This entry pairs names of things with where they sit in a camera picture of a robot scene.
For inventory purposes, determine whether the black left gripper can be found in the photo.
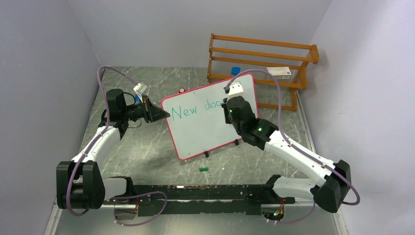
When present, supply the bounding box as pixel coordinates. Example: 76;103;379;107
121;95;169;123

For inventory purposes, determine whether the pink framed whiteboard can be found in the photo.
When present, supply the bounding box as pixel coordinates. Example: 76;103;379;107
161;80;241;160

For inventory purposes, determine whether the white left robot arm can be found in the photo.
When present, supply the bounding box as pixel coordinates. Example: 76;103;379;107
56;89;170;210

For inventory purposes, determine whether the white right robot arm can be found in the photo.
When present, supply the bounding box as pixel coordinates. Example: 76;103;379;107
221;96;351;213

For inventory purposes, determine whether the blue block on shelf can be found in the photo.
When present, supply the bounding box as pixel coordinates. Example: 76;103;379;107
231;67;241;76

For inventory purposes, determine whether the white red small box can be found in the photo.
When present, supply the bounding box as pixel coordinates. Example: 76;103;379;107
267;67;292;79

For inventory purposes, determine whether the wooden shelf rack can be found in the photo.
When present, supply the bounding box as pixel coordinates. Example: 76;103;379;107
207;34;320;111

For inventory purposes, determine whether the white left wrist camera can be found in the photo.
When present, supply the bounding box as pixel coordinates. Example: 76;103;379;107
133;83;148;96

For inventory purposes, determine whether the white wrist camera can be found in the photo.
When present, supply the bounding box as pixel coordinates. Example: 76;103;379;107
133;83;148;96
225;81;244;99

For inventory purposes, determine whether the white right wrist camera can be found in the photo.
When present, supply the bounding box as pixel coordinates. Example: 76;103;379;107
225;81;244;99

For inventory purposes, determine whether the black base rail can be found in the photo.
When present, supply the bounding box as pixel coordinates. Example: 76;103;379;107
134;185;295;217

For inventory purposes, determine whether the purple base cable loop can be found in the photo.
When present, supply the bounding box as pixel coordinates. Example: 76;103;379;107
113;191;168;227

